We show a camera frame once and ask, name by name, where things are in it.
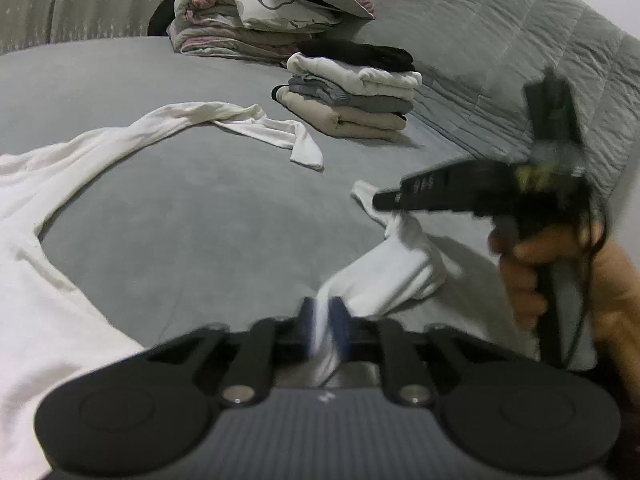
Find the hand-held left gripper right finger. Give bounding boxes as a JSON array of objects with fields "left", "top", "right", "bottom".
[{"left": 327, "top": 298, "right": 501, "bottom": 406}]

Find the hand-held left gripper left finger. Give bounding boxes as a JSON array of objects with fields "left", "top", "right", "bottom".
[{"left": 145, "top": 299, "right": 319, "bottom": 407}]

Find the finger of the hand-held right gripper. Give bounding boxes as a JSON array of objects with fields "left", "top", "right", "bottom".
[{"left": 372, "top": 157, "right": 481, "bottom": 213}]

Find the white long-sleeve shirt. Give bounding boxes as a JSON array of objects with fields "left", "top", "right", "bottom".
[{"left": 0, "top": 101, "right": 598, "bottom": 480}]

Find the person's right hand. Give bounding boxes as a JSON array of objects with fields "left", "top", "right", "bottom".
[{"left": 487, "top": 225, "right": 640, "bottom": 376}]

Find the grey folded garment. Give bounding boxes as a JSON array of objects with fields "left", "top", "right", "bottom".
[{"left": 290, "top": 74, "right": 415, "bottom": 113}]

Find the beige folded garment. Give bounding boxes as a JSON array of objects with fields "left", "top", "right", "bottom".
[{"left": 271, "top": 85, "right": 408, "bottom": 141}]

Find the white folded garment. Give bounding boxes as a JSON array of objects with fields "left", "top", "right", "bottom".
[{"left": 286, "top": 52, "right": 423, "bottom": 101}]

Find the black folded garment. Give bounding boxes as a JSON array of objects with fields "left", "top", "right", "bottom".
[{"left": 297, "top": 39, "right": 416, "bottom": 73}]

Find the grey bed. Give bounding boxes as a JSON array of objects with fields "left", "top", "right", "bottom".
[{"left": 0, "top": 35, "right": 541, "bottom": 356}]

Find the folded floral quilt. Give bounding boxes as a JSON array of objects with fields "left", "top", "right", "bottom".
[{"left": 167, "top": 0, "right": 343, "bottom": 63}]

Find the black cloth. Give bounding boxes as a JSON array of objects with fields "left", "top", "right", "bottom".
[{"left": 148, "top": 0, "right": 176, "bottom": 37}]

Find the grey star-print curtain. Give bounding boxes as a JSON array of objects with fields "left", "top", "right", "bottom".
[
  {"left": 0, "top": 0, "right": 61, "bottom": 56},
  {"left": 49, "top": 0, "right": 201, "bottom": 45}
]

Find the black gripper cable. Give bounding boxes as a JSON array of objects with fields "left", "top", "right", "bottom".
[{"left": 562, "top": 195, "right": 613, "bottom": 368}]

